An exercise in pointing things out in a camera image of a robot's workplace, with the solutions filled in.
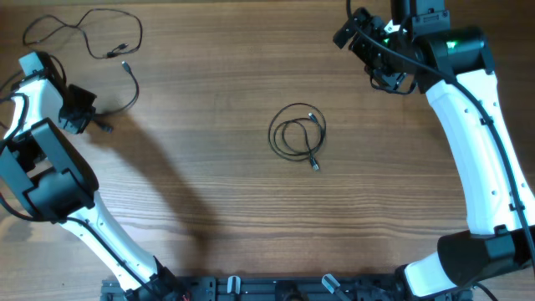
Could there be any thin black usb cable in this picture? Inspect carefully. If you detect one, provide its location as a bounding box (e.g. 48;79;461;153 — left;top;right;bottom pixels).
22;8;144;60

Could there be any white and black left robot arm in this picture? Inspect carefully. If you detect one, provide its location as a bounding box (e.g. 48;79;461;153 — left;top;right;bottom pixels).
1;52;190;300

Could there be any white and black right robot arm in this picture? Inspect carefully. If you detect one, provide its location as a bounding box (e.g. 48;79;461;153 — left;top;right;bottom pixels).
333;1;534;300

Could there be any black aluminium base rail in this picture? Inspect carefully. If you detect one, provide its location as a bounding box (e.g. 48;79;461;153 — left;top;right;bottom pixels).
99;273;473;301

